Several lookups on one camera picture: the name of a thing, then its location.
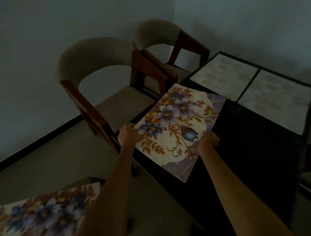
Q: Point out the person's right hand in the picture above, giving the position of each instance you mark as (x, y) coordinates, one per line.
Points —
(207, 143)

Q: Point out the beige cushioned wooden chair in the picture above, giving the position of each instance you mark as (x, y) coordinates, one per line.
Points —
(155, 31)
(97, 56)

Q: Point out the blue-flower placemat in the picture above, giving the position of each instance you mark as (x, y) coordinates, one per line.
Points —
(175, 126)
(43, 214)

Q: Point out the beige plastic stool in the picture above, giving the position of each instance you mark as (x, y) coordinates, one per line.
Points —
(85, 181)

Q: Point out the person's left forearm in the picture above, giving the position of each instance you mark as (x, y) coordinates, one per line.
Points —
(109, 194)

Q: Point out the circle-pattern placemat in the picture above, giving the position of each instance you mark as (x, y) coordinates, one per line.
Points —
(223, 75)
(274, 102)

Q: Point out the person's right forearm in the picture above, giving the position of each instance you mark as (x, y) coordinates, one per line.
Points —
(243, 194)

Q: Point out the black dining table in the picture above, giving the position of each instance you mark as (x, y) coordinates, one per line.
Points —
(243, 150)

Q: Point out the person's left hand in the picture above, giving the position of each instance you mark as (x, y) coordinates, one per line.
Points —
(127, 136)

